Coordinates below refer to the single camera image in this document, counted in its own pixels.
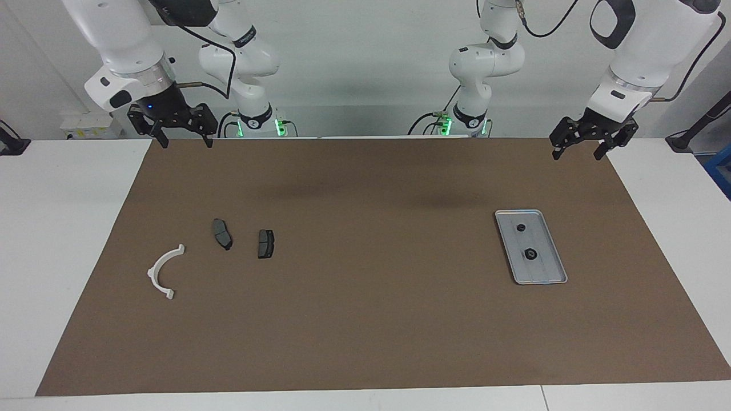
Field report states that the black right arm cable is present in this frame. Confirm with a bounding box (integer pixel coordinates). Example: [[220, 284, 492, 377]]
[[150, 0, 236, 100]]

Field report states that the white box with labels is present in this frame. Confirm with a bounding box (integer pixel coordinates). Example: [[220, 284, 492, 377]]
[[60, 112, 123, 140]]

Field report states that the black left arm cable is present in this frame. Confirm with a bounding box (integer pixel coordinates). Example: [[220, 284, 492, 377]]
[[514, 0, 727, 103]]

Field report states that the curved dark brake pad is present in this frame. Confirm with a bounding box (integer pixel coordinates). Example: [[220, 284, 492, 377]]
[[212, 219, 233, 251]]

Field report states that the blue crate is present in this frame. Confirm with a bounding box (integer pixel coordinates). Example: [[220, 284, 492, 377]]
[[704, 146, 731, 200]]

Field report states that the black stand with pole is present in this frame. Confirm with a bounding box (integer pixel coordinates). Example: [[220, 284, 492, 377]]
[[665, 90, 731, 152]]

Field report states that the brown table mat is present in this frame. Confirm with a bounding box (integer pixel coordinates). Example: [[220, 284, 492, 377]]
[[35, 137, 731, 396]]

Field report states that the black base cable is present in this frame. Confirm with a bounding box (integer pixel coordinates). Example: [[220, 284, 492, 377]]
[[407, 86, 461, 136], [217, 111, 240, 138]]

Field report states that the silver metal tray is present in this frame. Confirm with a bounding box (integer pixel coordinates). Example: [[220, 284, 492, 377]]
[[495, 209, 568, 285]]

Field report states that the white curved plastic bracket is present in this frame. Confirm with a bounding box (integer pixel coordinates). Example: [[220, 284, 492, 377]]
[[147, 244, 186, 300]]

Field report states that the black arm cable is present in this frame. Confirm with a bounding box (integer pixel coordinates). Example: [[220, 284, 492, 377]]
[[514, 0, 727, 103], [150, 0, 236, 100]]

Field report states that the black table clamp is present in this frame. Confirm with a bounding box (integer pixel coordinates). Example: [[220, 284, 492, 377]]
[[0, 120, 31, 156]]

